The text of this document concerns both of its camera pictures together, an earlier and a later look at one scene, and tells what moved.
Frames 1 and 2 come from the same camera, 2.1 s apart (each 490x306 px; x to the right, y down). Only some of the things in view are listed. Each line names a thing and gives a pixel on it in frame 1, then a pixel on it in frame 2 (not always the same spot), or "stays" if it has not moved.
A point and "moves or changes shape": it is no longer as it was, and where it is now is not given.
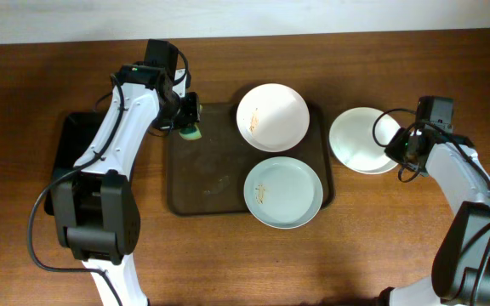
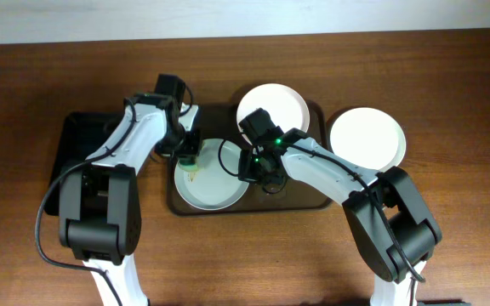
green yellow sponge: [190, 133] moves or changes shape
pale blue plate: [283, 192] to [215, 184]
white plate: [359, 136] stays
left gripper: [190, 113] to [188, 157]
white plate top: [272, 117] stays
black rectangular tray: [76, 131] stays
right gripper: [396, 147] to [268, 179]
